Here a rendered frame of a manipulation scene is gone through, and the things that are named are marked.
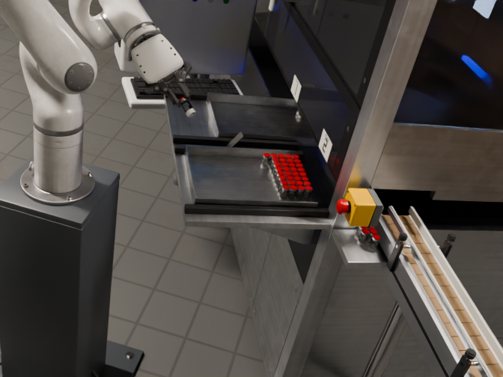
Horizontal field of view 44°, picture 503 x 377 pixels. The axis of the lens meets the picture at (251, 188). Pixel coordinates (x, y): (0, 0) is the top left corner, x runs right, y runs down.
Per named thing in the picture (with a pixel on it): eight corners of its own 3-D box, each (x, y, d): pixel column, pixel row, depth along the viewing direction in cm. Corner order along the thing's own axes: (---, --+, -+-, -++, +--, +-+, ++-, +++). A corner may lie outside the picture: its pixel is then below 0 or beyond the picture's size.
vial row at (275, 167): (273, 165, 188) (277, 152, 185) (287, 202, 174) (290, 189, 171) (266, 165, 187) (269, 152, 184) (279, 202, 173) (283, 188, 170)
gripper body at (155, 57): (165, 37, 152) (188, 73, 150) (129, 58, 151) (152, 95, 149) (160, 22, 145) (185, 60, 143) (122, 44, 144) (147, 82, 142)
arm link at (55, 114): (46, 140, 148) (45, 46, 134) (14, 104, 158) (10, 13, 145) (92, 130, 155) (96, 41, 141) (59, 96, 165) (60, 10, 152)
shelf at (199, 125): (295, 105, 227) (296, 101, 226) (355, 230, 173) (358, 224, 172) (163, 96, 215) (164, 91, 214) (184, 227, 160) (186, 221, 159)
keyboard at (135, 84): (231, 83, 246) (232, 77, 244) (242, 100, 235) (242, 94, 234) (129, 81, 231) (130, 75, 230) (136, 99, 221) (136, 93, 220)
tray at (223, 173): (293, 160, 193) (295, 150, 191) (314, 212, 172) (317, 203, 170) (183, 154, 184) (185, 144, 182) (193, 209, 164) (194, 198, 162)
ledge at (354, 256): (378, 235, 173) (380, 230, 172) (395, 268, 163) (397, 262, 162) (331, 234, 169) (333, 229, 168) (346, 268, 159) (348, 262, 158)
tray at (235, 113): (299, 108, 222) (302, 99, 220) (319, 147, 202) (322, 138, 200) (206, 101, 213) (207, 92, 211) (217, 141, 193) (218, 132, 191)
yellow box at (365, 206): (365, 209, 164) (373, 188, 160) (375, 227, 159) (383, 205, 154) (339, 209, 162) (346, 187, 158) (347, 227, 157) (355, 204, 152)
